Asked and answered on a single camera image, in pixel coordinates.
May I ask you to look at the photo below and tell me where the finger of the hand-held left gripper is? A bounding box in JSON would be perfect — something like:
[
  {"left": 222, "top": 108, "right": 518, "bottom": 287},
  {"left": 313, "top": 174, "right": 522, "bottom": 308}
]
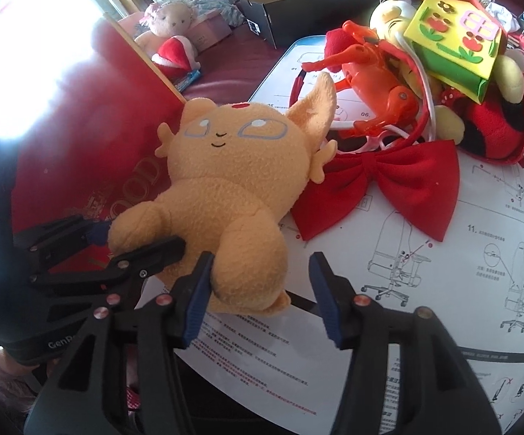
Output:
[
  {"left": 12, "top": 215, "right": 113, "bottom": 278},
  {"left": 30, "top": 236, "right": 187, "bottom": 312}
]

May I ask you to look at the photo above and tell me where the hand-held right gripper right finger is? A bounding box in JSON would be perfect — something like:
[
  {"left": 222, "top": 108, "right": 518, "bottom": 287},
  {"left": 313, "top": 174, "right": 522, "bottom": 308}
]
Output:
[{"left": 308, "top": 251, "right": 504, "bottom": 435}]

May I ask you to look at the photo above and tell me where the pale pink box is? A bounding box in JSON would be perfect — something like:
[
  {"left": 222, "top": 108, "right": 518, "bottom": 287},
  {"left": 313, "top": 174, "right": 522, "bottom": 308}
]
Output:
[{"left": 189, "top": 11, "right": 233, "bottom": 53}]

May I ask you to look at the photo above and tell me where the red fabric bow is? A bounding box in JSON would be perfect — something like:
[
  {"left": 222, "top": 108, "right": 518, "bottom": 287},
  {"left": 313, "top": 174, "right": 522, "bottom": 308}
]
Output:
[{"left": 291, "top": 140, "right": 461, "bottom": 242}]

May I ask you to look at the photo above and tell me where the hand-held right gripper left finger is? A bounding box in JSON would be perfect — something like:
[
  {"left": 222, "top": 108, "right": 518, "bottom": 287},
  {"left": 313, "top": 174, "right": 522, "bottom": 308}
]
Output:
[{"left": 23, "top": 250, "right": 217, "bottom": 435}]

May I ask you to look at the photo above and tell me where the beige teddy bear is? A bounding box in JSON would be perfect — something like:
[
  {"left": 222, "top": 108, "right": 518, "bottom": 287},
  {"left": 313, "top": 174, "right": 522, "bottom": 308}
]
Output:
[{"left": 135, "top": 0, "right": 203, "bottom": 55}]

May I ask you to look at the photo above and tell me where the dark red desktop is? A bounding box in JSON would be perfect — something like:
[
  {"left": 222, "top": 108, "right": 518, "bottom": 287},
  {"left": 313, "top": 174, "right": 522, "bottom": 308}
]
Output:
[{"left": 126, "top": 0, "right": 380, "bottom": 106}]

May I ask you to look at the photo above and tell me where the blue packet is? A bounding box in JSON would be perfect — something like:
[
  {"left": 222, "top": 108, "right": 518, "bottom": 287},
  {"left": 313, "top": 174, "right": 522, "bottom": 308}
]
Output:
[{"left": 171, "top": 69, "right": 202, "bottom": 90}]

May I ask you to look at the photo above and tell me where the white crumpled cloth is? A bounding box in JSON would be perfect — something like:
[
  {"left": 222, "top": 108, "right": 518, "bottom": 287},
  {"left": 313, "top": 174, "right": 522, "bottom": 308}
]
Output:
[{"left": 486, "top": 1, "right": 524, "bottom": 33}]

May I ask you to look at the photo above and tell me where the patterned grey cloth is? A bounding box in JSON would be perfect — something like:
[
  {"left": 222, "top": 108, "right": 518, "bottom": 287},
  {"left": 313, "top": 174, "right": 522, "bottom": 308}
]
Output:
[{"left": 194, "top": 0, "right": 245, "bottom": 27}]

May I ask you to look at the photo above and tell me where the red box with gold lettering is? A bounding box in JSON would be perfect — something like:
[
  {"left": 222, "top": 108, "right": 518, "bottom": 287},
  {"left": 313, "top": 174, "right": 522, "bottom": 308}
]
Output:
[{"left": 8, "top": 13, "right": 190, "bottom": 277}]

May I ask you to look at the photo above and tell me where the orange plush toy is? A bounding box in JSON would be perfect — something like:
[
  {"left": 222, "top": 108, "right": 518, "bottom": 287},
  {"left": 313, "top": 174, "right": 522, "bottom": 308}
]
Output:
[{"left": 108, "top": 72, "right": 339, "bottom": 318}]

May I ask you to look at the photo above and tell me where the red white santa hat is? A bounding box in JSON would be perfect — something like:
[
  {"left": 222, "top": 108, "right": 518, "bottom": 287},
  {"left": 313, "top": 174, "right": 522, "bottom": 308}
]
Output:
[{"left": 152, "top": 35, "right": 201, "bottom": 73}]

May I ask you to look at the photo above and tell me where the green toy box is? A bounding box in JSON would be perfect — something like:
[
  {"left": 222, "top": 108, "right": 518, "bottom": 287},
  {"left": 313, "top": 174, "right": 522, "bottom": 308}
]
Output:
[{"left": 402, "top": 0, "right": 509, "bottom": 103}]

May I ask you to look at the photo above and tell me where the black cardboard box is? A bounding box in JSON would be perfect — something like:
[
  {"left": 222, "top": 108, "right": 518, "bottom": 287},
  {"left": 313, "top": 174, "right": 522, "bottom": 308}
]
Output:
[{"left": 226, "top": 0, "right": 383, "bottom": 50}]

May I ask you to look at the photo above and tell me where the orange plastic toy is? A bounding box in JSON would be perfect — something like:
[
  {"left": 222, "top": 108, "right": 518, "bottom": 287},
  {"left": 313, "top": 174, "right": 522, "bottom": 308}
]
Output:
[{"left": 302, "top": 20, "right": 421, "bottom": 139}]

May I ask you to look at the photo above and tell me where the red black plush toy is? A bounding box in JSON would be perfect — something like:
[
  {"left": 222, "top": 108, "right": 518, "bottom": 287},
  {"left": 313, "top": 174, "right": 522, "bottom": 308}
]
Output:
[{"left": 463, "top": 97, "right": 524, "bottom": 161}]

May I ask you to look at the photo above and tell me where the white instruction sheet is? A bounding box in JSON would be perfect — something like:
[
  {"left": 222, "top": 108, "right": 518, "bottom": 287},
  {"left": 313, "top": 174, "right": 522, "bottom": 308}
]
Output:
[{"left": 128, "top": 34, "right": 524, "bottom": 435}]

